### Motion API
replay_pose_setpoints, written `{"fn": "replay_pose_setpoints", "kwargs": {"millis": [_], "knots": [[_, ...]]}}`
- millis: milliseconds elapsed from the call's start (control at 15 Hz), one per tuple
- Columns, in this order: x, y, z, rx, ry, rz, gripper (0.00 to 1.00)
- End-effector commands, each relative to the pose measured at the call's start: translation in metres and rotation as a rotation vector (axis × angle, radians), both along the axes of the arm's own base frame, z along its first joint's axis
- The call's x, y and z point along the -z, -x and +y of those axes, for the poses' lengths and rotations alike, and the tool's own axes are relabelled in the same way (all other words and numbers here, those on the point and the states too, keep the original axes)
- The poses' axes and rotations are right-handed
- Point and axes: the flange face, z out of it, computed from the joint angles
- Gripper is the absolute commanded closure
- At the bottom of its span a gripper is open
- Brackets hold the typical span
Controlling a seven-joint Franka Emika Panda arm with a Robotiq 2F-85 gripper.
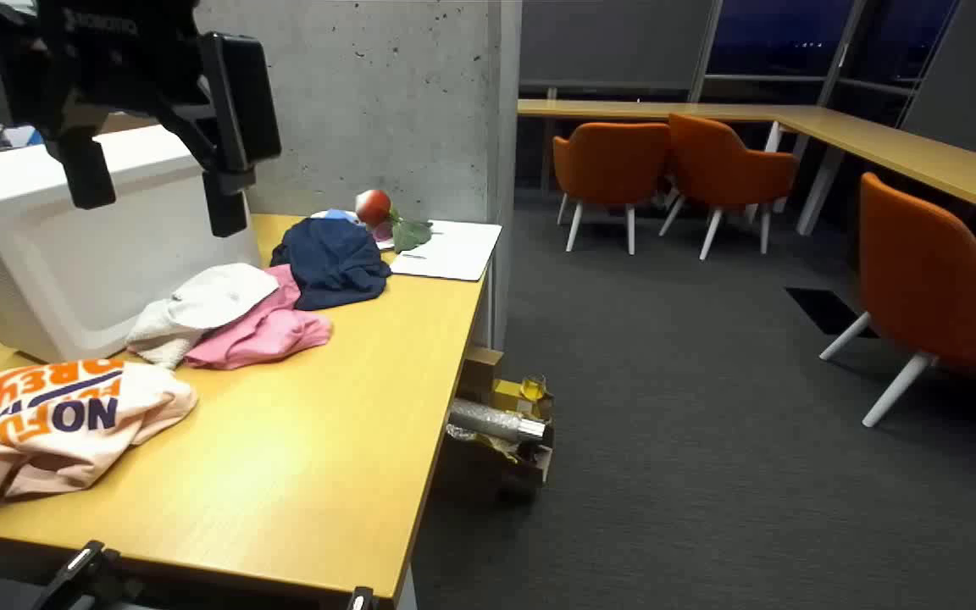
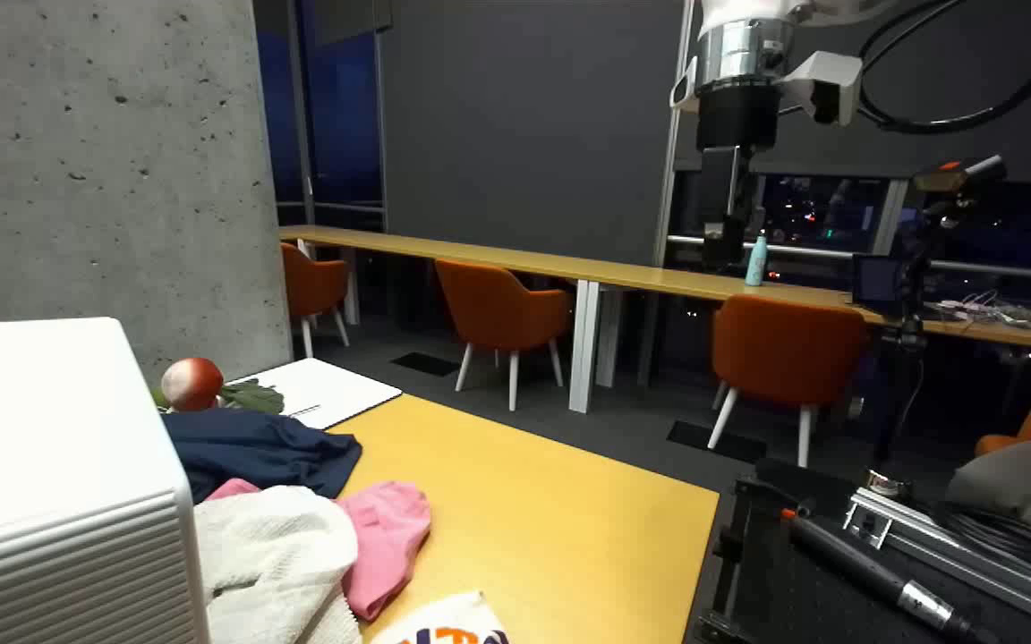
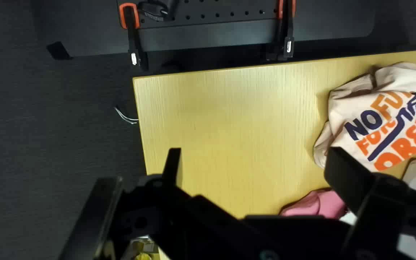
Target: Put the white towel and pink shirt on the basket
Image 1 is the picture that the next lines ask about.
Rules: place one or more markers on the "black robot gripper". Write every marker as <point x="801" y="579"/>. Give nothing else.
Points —
<point x="116" y="55"/>

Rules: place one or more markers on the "white towel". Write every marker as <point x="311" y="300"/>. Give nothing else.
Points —
<point x="200" y="306"/>

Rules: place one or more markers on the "pink shirt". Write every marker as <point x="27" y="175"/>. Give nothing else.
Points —
<point x="269" y="334"/>

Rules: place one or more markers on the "white plastic basket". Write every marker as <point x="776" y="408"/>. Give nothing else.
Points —
<point x="70" y="258"/>

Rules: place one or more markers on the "cream shirt with orange print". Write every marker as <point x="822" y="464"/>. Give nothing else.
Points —
<point x="53" y="427"/>

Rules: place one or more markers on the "navy blue cloth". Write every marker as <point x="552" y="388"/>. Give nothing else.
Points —
<point x="332" y="263"/>

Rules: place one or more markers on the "red apple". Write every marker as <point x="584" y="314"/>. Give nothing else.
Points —
<point x="374" y="203"/>

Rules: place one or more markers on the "green leafy toy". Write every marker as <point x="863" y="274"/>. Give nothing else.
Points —
<point x="411" y="230"/>

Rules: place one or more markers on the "white paper sheet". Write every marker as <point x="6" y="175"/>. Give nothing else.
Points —
<point x="451" y="253"/>

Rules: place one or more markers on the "silver metal tube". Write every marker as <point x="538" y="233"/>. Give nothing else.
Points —
<point x="500" y="421"/>

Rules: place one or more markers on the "cardboard box under table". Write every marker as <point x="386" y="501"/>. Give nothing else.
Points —
<point x="500" y="436"/>

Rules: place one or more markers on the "orange chair with white legs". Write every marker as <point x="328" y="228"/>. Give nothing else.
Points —
<point x="939" y="291"/>
<point x="611" y="162"/>
<point x="725" y="171"/>

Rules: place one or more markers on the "white desk leg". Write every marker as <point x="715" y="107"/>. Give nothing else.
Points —
<point x="817" y="190"/>

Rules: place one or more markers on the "long wooden wall desk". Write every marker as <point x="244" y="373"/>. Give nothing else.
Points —
<point x="905" y="152"/>

